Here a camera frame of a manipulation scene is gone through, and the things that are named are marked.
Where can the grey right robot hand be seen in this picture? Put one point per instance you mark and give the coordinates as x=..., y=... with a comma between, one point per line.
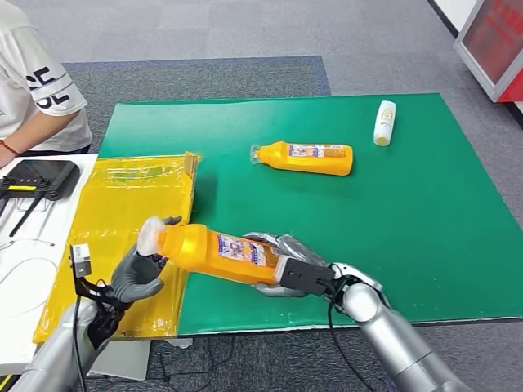
x=302, y=276

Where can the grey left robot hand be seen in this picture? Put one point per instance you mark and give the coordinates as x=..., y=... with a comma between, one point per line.
x=133, y=276

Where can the orange bottle with clear cap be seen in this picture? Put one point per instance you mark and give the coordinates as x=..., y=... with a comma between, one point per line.
x=204, y=251
x=310, y=162

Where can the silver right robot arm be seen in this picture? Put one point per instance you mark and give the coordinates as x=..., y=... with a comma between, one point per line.
x=392, y=341

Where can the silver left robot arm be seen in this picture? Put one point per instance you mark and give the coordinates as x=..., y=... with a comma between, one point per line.
x=53, y=351

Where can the small white bottle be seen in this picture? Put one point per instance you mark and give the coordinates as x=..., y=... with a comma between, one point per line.
x=384, y=123

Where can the yellow plastic-wrapped flat box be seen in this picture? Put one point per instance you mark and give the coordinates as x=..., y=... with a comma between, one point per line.
x=118, y=200

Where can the grey flat panel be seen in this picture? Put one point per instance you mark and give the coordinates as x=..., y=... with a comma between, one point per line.
x=127, y=360

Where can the green table mat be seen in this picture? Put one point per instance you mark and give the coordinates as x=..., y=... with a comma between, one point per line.
x=367, y=216

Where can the white board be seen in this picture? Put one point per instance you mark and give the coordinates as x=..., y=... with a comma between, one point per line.
x=24, y=292

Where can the black router with antennas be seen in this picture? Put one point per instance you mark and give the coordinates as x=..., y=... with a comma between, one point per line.
x=41, y=176

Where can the person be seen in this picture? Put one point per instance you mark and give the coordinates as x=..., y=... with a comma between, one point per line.
x=29, y=97

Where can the red and white cabinet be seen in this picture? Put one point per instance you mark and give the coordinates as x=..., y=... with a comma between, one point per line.
x=490, y=43

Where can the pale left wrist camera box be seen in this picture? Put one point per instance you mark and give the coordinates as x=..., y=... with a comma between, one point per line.
x=81, y=261

